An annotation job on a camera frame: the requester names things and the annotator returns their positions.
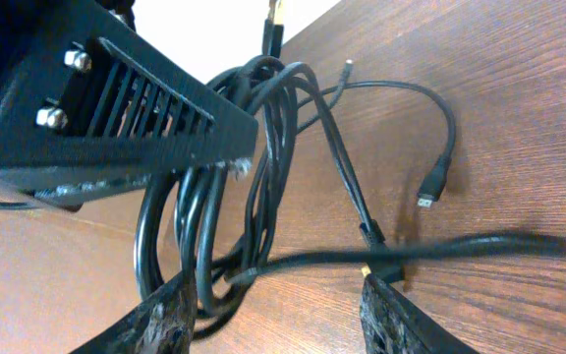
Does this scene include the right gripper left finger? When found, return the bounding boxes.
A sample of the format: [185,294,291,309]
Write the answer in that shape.
[73,272,197,354]

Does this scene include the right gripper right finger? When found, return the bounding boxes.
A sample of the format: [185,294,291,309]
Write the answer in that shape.
[360,273,478,354]

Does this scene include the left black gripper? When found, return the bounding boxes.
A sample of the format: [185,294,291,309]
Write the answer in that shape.
[0,1,257,207]

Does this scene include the black cable bundle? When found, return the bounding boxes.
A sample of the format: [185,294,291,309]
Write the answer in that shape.
[133,0,566,340]

